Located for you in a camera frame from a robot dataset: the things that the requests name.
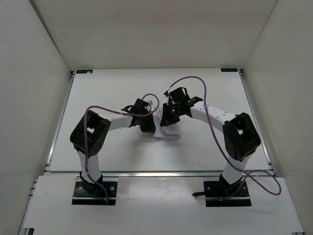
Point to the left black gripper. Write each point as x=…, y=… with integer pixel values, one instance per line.
x=149, y=128

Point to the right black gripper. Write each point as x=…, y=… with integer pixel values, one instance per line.
x=167, y=119

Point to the white skirt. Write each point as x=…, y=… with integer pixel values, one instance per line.
x=166, y=132

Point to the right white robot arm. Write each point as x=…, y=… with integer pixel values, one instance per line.
x=241, y=138

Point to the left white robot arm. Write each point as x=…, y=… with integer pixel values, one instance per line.
x=90, y=133

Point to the right blue label sticker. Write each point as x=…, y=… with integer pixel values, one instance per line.
x=229, y=70

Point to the blue label sticker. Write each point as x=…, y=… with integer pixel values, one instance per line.
x=84, y=71
x=229, y=70

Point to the left blue label sticker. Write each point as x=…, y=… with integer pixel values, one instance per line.
x=84, y=71

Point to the aluminium rail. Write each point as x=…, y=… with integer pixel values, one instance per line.
x=161, y=173

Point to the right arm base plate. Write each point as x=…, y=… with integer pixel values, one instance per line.
x=218, y=195

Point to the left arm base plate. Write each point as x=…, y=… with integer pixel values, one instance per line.
x=88, y=194

